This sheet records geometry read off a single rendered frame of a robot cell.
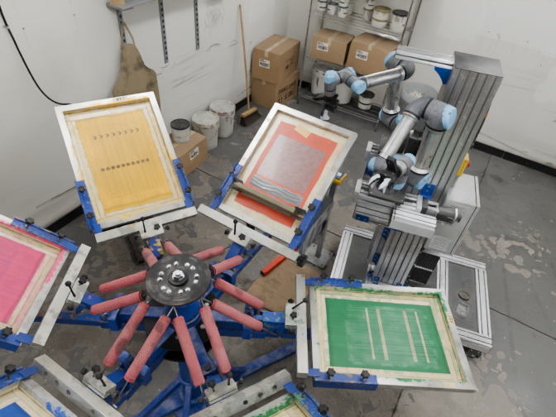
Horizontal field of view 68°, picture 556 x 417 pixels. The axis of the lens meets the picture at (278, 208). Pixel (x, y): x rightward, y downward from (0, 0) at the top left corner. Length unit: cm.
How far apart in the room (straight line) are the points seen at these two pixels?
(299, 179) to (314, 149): 22
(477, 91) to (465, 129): 23
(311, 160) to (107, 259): 212
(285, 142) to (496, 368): 236
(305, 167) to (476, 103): 100
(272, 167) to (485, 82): 126
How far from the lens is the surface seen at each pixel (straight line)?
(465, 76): 247
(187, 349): 190
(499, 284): 430
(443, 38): 565
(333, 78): 256
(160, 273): 199
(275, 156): 259
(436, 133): 236
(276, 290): 352
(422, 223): 265
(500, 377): 371
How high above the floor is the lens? 286
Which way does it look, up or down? 43 degrees down
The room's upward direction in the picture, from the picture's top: 7 degrees clockwise
